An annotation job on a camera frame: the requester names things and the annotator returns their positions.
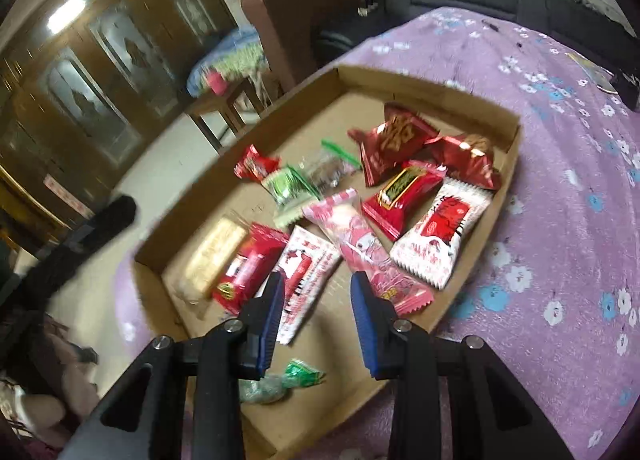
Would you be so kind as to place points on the white packet with red label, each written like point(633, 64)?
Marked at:
point(440, 235)

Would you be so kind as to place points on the shallow cardboard box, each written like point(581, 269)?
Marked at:
point(325, 325)

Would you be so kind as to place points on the dark red snack packet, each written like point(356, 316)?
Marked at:
point(395, 139)

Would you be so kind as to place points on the purple floral blanket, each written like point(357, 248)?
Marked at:
point(560, 200)

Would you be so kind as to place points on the green and white snack packet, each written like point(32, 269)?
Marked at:
point(290, 190)

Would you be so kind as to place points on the wooden side table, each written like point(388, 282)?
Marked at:
point(225, 109)

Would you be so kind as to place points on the clear packet with green seal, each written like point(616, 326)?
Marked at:
point(332, 167)

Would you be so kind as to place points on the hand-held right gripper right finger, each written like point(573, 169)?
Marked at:
point(362, 325)

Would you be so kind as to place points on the wooden cabinet with glass doors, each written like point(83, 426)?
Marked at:
point(100, 79)

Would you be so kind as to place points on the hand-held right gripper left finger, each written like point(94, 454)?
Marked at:
point(267, 330)

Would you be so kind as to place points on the small red candy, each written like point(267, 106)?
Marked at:
point(255, 164)

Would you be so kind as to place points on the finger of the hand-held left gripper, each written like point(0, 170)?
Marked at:
point(112, 214)

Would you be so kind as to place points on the red packet with gold label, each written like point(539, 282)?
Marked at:
point(402, 192)

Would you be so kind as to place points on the long red snack packet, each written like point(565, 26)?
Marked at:
point(245, 265)

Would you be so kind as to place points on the black object on blanket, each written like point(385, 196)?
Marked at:
point(630, 84)

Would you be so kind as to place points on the small pink red object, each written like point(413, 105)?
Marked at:
point(217, 82)

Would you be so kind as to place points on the pink snack packet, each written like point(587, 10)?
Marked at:
point(365, 250)

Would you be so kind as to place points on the green candy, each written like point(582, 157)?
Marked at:
point(280, 382)

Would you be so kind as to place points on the tan biscuit packet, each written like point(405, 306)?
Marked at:
point(212, 255)

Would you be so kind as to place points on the white strawberry print snack packet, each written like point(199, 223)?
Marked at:
point(305, 280)

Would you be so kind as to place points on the brown armchair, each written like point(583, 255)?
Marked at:
point(295, 14)

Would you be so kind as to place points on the small black item on sofa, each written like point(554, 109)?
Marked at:
point(370, 4)

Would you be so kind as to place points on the dark red nut print packet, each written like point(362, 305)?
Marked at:
point(470, 154)

